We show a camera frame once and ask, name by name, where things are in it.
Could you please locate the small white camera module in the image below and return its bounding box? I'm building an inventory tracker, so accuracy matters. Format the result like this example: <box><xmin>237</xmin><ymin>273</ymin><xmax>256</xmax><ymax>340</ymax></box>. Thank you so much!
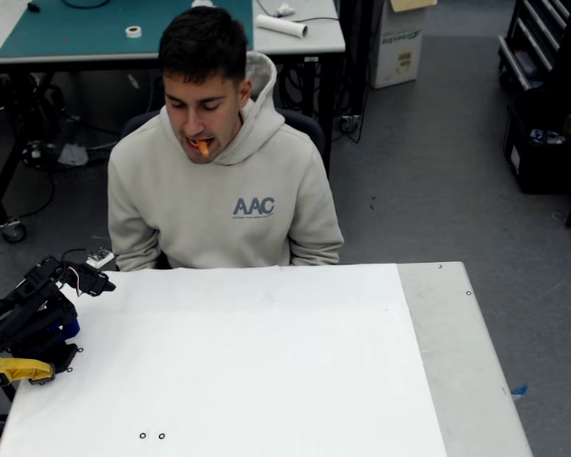
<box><xmin>85</xmin><ymin>248</ymin><xmax>116</xmax><ymax>269</ymax></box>

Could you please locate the white paper scrap on floor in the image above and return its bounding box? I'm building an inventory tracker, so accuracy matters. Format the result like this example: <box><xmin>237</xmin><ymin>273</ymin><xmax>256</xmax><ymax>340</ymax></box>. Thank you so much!
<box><xmin>56</xmin><ymin>142</ymin><xmax>89</xmax><ymax>167</ymax></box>

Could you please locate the black camera cable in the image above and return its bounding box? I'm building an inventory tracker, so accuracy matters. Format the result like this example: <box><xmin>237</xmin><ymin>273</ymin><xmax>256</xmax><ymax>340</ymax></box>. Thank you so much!
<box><xmin>60</xmin><ymin>248</ymin><xmax>94</xmax><ymax>266</ymax></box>

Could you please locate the man in beige hoodie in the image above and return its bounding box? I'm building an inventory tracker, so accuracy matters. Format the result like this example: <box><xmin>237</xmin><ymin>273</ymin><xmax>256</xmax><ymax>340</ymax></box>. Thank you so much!
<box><xmin>107</xmin><ymin>5</ymin><xmax>346</xmax><ymax>272</ymax></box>

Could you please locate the black office chair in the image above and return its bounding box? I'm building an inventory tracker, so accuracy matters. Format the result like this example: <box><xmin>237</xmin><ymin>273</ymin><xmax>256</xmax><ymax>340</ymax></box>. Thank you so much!
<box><xmin>118</xmin><ymin>108</ymin><xmax>327</xmax><ymax>270</ymax></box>

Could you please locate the black robot arm with base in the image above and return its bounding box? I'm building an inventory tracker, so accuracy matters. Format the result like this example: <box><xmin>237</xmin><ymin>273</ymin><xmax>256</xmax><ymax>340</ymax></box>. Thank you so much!
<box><xmin>0</xmin><ymin>255</ymin><xmax>85</xmax><ymax>375</ymax></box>

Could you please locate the yellow bar clamp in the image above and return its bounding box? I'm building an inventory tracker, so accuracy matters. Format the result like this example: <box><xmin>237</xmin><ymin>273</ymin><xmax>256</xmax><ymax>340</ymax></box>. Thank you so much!
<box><xmin>0</xmin><ymin>357</ymin><xmax>57</xmax><ymax>387</ymax></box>

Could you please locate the large white paper sheet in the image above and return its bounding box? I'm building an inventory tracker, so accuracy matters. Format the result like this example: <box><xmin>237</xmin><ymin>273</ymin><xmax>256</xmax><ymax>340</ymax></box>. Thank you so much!
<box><xmin>0</xmin><ymin>263</ymin><xmax>448</xmax><ymax>457</ymax></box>

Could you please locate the manila folder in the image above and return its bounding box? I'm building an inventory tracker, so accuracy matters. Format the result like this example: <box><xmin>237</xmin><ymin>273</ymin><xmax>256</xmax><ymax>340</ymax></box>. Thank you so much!
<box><xmin>389</xmin><ymin>0</ymin><xmax>438</xmax><ymax>12</ymax></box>

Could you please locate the grey workbench with black legs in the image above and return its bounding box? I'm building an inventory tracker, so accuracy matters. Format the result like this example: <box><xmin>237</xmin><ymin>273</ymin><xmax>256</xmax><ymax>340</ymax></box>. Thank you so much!
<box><xmin>0</xmin><ymin>0</ymin><xmax>346</xmax><ymax>244</ymax></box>

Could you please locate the white paper roll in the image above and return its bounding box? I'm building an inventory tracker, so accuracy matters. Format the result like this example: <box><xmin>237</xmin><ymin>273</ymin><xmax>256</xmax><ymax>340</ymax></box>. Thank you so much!
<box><xmin>255</xmin><ymin>13</ymin><xmax>309</xmax><ymax>39</ymax></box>

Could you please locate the green cutting mat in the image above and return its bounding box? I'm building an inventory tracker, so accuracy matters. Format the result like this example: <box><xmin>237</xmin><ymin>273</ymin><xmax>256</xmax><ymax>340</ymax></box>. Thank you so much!
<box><xmin>0</xmin><ymin>0</ymin><xmax>254</xmax><ymax>59</ymax></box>

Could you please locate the black storage bin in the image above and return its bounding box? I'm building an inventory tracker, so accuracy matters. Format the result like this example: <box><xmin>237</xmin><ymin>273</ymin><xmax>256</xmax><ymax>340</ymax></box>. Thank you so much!
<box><xmin>502</xmin><ymin>102</ymin><xmax>571</xmax><ymax>195</ymax></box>

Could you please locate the white cardboard box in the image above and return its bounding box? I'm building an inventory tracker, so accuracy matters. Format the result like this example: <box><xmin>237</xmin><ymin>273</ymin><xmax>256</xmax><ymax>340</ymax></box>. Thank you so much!
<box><xmin>368</xmin><ymin>0</ymin><xmax>427</xmax><ymax>90</ymax></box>

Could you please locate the black tool cabinet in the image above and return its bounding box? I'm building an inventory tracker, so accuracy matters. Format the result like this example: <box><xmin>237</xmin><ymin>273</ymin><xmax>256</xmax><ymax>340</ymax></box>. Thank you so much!
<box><xmin>498</xmin><ymin>0</ymin><xmax>571</xmax><ymax>91</ymax></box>

